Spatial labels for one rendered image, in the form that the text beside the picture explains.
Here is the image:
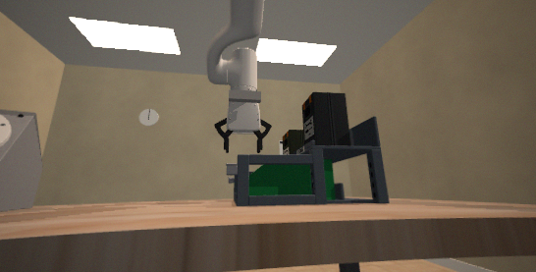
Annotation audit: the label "dark olive tool case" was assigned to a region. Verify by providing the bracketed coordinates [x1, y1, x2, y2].
[283, 130, 304, 155]

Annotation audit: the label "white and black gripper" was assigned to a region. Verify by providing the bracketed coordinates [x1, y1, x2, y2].
[214, 101, 272, 153]

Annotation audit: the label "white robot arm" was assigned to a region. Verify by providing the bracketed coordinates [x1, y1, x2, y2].
[0, 0, 264, 147]

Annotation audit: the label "black tool case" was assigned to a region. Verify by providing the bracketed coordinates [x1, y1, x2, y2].
[302, 92, 351, 146]

